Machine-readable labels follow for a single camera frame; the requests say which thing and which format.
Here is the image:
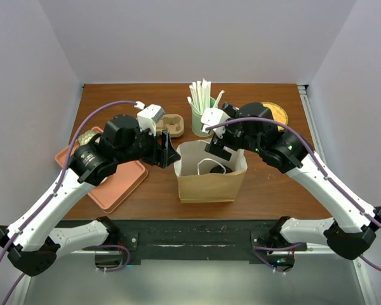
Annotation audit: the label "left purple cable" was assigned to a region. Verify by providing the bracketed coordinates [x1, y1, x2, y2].
[0, 100, 145, 305]

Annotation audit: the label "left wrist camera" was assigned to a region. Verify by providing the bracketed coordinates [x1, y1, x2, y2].
[137, 104, 165, 136]

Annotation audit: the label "brown paper bag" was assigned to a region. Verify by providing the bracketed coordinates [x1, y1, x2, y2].
[174, 139, 248, 203]

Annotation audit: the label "yellow woven coaster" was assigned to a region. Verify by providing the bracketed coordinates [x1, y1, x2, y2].
[262, 102, 288, 125]

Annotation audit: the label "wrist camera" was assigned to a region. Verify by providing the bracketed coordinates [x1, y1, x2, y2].
[137, 104, 165, 136]
[201, 108, 230, 133]

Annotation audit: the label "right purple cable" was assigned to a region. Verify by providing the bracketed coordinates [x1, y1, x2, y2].
[204, 117, 381, 276]

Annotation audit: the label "cardboard cup carrier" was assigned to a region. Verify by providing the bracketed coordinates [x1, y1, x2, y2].
[156, 114, 185, 138]

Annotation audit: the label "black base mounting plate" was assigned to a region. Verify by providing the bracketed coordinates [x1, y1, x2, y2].
[69, 218, 305, 266]

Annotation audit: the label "black cup lid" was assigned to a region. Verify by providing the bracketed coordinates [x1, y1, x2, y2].
[210, 165, 233, 174]

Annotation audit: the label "purple cable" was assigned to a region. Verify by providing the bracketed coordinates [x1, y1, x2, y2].
[0, 100, 145, 305]
[204, 117, 381, 276]

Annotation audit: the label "wrapped straws bundle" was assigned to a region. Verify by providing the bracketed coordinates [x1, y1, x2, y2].
[187, 79, 225, 115]

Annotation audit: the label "small floral dish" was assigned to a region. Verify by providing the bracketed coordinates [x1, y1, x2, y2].
[77, 130, 98, 146]

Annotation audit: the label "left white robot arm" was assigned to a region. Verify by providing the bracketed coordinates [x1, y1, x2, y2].
[0, 115, 180, 276]

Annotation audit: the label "green straw holder cup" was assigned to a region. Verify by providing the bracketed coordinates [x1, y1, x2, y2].
[188, 97, 213, 138]

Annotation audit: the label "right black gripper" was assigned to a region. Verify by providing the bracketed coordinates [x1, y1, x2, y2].
[205, 102, 263, 159]

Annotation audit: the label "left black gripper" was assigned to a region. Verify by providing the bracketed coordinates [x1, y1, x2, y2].
[116, 123, 181, 167]

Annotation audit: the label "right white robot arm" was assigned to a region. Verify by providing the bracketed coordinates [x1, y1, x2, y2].
[201, 102, 381, 260]

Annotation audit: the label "pink plastic tray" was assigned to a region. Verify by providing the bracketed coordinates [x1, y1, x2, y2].
[55, 126, 149, 214]

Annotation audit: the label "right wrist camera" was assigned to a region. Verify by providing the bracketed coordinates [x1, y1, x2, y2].
[201, 108, 230, 133]

